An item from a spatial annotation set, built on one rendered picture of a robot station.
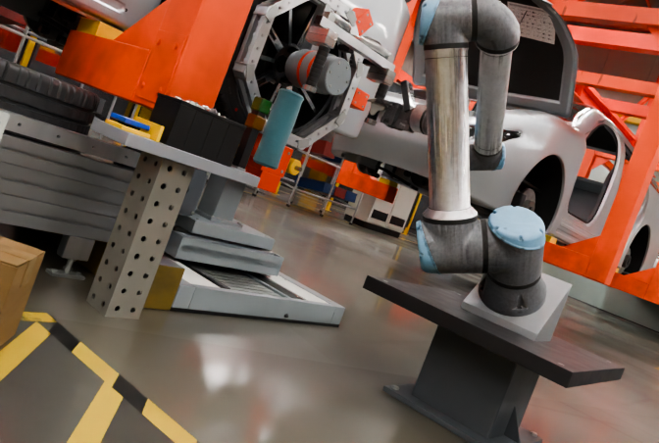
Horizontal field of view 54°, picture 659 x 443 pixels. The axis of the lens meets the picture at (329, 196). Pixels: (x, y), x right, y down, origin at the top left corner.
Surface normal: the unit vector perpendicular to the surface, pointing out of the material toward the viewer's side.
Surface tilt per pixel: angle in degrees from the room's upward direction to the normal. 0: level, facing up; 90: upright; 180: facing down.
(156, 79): 90
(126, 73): 90
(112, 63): 90
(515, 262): 125
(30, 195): 90
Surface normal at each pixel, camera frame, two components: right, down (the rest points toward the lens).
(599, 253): -0.61, -0.21
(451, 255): -0.13, 0.28
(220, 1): 0.71, 0.29
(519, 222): -0.03, -0.80
